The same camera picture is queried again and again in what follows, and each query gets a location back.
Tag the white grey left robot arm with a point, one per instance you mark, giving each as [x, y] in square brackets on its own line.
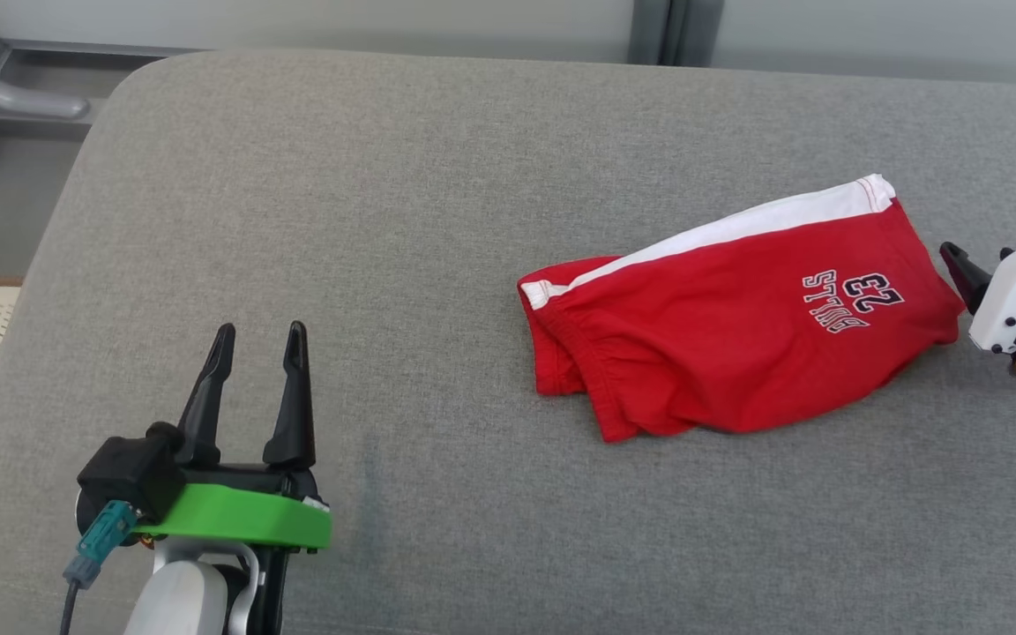
[182, 595]

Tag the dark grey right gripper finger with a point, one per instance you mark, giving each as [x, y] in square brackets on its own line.
[967, 273]

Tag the grey metal partition post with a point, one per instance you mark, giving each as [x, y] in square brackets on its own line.
[676, 31]

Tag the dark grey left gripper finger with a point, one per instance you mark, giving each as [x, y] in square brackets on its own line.
[204, 414]
[295, 414]

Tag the red shorts with white stripe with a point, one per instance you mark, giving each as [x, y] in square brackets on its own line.
[720, 335]

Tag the teal left camera connector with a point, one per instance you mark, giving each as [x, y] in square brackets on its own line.
[102, 538]

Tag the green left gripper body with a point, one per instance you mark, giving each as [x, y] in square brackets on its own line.
[243, 516]

